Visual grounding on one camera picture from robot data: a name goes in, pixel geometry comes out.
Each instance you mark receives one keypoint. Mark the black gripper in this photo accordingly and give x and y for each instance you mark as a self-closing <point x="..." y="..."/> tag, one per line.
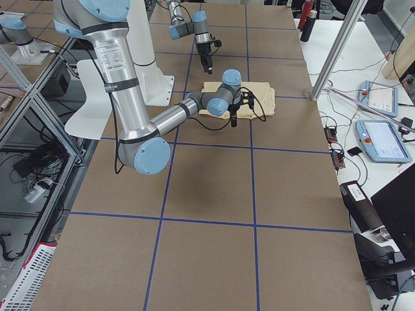
<point x="203" y="51"/>
<point x="235" y="106"/>

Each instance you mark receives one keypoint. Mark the cream long-sleeve printed shirt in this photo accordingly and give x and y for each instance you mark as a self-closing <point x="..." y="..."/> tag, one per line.
<point x="262" y="91"/>

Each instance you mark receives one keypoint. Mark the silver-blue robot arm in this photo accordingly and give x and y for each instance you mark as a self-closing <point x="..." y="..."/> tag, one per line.
<point x="196" y="25"/>
<point x="140" y="143"/>

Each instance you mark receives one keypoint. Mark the black water bottle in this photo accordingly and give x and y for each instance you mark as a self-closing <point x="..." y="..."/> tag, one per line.
<point x="308" y="26"/>

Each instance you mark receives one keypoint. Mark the red water bottle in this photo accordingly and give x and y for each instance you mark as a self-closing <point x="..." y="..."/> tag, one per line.
<point x="306" y="9"/>

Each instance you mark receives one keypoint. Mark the white plastic chair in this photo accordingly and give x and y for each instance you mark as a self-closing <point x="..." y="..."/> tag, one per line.
<point x="90" y="120"/>

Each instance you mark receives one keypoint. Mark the far blue teach pendant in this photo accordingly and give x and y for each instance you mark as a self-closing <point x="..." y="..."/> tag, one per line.
<point x="381" y="97"/>

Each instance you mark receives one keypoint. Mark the blue teach pendant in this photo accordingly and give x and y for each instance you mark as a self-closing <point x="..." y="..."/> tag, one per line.
<point x="381" y="142"/>
<point x="381" y="97"/>

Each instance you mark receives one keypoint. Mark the near blue teach pendant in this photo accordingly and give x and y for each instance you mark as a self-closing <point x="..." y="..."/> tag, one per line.
<point x="381" y="142"/>

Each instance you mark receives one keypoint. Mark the black box with label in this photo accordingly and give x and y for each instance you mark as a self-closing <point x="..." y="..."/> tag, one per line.
<point x="359" y="206"/>

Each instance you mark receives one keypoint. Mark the black monitor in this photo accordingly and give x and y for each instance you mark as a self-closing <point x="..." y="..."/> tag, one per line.
<point x="394" y="204"/>

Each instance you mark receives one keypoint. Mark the white perforated basket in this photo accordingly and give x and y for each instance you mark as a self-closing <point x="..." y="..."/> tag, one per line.
<point x="27" y="285"/>

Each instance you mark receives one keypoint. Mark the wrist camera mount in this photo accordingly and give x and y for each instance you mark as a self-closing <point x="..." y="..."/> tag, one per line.
<point x="216" y="42"/>
<point x="247" y="98"/>

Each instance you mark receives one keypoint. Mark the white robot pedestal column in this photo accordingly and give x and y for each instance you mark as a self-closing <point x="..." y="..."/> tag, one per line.
<point x="156" y="87"/>

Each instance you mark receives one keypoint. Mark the aluminium frame post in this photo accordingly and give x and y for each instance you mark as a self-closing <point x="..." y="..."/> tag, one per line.
<point x="346" y="29"/>

